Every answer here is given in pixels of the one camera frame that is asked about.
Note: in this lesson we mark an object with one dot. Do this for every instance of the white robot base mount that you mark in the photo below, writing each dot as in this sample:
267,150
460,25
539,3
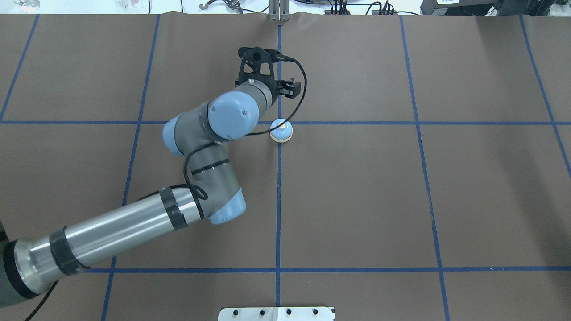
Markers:
299,313

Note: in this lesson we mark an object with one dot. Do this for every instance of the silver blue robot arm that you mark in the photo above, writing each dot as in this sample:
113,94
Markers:
30,268

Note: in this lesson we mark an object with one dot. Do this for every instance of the light blue call bell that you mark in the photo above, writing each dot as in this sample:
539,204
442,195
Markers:
281,131

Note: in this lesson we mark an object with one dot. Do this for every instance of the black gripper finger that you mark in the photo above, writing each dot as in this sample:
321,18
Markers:
289,88

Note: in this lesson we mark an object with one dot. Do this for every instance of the aluminium frame post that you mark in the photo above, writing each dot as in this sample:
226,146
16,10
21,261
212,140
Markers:
279,10

